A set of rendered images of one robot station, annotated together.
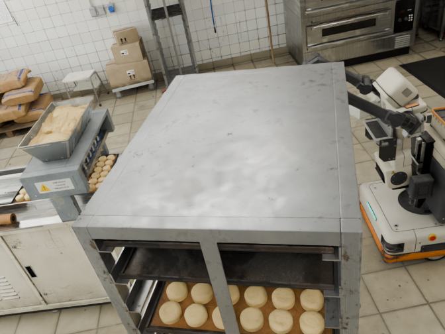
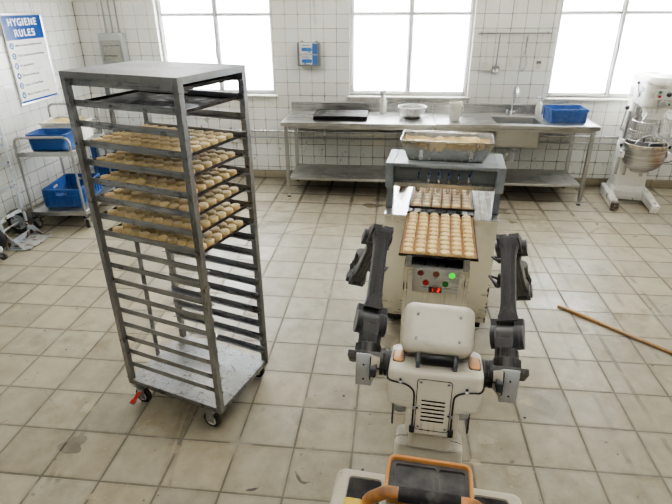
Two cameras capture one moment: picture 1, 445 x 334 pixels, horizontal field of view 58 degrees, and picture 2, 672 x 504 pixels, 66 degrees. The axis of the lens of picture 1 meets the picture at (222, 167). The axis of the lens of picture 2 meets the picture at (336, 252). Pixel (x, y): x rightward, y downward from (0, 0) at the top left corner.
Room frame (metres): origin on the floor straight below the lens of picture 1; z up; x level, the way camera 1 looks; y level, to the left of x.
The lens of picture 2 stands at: (1.83, -2.39, 2.08)
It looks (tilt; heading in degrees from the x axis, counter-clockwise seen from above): 26 degrees down; 96
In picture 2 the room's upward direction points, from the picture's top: straight up
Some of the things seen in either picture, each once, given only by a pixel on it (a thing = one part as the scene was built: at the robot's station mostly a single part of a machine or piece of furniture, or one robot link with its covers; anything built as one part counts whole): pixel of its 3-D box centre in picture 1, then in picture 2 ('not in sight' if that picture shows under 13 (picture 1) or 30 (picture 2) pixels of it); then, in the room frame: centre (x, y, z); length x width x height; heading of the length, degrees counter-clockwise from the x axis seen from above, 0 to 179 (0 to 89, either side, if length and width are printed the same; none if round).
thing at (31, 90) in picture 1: (23, 90); not in sight; (5.39, 2.44, 0.47); 0.72 x 0.42 x 0.17; 5
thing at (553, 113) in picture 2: not in sight; (564, 113); (3.74, 3.63, 0.95); 0.40 x 0.30 x 0.14; 3
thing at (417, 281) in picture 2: not in sight; (435, 280); (2.10, 0.01, 0.77); 0.24 x 0.04 x 0.14; 174
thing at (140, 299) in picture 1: (177, 203); (189, 111); (0.84, 0.14, 1.59); 0.64 x 0.03 x 0.03; 162
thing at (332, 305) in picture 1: (330, 204); (131, 127); (0.71, -0.24, 1.59); 0.64 x 0.03 x 0.03; 162
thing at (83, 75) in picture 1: (85, 87); not in sight; (5.66, 1.71, 0.23); 0.45 x 0.45 x 0.46; 82
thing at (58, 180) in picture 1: (78, 162); (443, 183); (2.19, 0.88, 1.01); 0.72 x 0.33 x 0.34; 174
